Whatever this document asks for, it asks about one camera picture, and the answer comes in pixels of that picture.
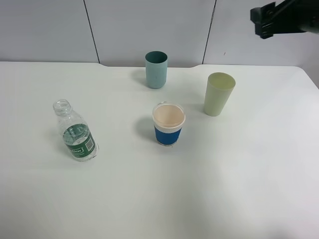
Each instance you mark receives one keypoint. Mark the pale green plastic cup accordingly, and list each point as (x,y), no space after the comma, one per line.
(219,88)

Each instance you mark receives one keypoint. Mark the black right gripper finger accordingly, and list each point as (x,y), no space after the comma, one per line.
(290,16)

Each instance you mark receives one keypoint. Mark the clear plastic water bottle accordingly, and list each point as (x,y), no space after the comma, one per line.
(75,132)

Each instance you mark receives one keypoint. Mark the blue sleeved paper cup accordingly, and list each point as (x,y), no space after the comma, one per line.
(168,121)

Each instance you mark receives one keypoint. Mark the teal plastic cup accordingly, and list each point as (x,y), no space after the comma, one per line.
(156,69)

